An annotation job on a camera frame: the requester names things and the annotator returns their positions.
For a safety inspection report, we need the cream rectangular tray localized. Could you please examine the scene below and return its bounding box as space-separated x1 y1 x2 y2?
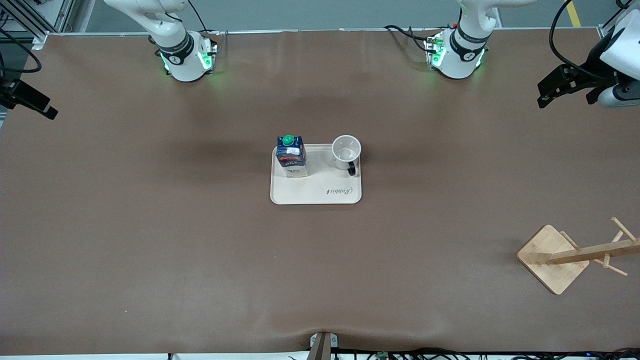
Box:
270 143 363 205

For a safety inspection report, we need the wooden cup rack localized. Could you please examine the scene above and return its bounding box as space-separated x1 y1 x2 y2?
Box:
516 216 640 296

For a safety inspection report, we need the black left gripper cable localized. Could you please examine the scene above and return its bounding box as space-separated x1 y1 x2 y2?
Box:
548 0 618 82

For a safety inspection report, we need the white smiley cup black handle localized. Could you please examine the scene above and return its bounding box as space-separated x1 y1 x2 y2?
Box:
332 134 362 177

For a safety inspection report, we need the aluminium frame profile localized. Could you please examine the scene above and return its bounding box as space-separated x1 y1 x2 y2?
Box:
0 0 76 40
597 0 633 37

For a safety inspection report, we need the black left arm base cable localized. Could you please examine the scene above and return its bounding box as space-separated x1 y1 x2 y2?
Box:
384 24 441 54

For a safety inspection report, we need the blue milk carton green cap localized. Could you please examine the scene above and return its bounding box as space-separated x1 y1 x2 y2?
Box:
276 135 308 179

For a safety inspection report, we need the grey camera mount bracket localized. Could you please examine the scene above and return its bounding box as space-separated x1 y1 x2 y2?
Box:
308 331 340 360

